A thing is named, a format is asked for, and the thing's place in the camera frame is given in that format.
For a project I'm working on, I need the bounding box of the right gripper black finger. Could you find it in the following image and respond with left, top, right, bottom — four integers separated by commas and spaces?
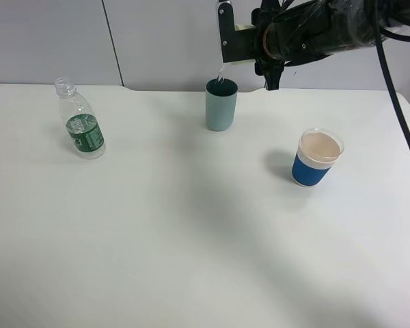
263, 66, 283, 91

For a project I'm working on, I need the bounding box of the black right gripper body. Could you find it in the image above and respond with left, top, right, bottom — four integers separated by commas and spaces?
234, 0, 284, 74

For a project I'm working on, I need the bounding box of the clear bottle with green label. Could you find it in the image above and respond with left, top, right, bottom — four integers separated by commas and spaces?
54, 77, 106, 159

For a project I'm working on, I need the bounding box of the pale yellow-green plastic cup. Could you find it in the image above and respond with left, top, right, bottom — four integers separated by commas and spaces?
229, 29, 256, 63

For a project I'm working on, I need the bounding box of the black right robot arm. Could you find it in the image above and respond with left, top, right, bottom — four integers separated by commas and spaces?
217, 1, 410, 90

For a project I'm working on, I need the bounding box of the teal plastic cup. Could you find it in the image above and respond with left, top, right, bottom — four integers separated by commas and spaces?
205, 79, 238, 132

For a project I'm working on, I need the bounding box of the blue sleeved paper cup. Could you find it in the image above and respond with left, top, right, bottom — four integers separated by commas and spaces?
291, 128, 344, 187

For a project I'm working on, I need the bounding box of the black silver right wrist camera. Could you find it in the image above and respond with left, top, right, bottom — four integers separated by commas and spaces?
216, 1, 235, 63

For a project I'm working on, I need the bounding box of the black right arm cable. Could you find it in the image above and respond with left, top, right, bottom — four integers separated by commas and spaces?
372, 0, 410, 192

